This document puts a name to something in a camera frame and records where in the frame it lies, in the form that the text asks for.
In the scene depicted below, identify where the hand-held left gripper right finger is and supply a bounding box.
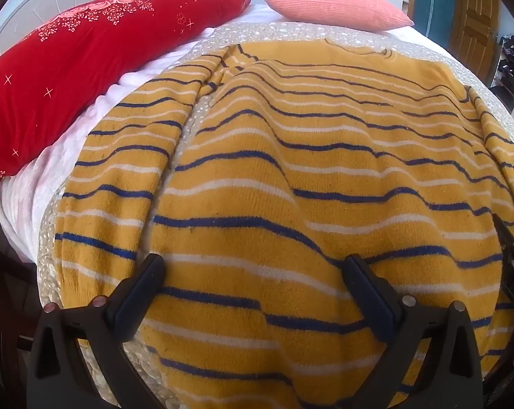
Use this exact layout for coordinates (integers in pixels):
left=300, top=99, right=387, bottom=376
left=342, top=255, right=484, bottom=409

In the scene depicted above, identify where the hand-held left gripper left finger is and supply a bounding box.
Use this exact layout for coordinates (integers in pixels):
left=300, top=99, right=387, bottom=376
left=27, top=254, right=174, bottom=409

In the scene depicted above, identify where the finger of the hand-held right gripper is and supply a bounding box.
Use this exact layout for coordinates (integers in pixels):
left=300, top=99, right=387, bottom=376
left=491, top=213, right=514, bottom=265

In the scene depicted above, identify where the yellow striped sweater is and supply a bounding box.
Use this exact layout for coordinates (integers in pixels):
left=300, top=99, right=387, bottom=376
left=54, top=38, right=514, bottom=409

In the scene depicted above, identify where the shelf with clothes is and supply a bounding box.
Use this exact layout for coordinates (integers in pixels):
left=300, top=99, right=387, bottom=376
left=491, top=34, right=514, bottom=109

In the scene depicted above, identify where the red floral pillow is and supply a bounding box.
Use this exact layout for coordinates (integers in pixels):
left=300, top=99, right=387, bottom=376
left=0, top=0, right=252, bottom=182

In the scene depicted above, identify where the wooden door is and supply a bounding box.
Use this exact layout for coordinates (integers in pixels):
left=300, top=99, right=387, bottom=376
left=449, top=0, right=501, bottom=66

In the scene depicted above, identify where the beige heart-print quilt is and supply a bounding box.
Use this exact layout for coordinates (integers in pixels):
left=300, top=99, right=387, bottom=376
left=37, top=21, right=514, bottom=409

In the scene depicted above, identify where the pink pillow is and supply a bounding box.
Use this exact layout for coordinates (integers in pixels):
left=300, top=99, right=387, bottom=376
left=263, top=0, right=414, bottom=32

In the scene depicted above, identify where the grey round headboard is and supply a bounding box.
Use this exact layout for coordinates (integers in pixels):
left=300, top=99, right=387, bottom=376
left=0, top=0, right=134, bottom=69

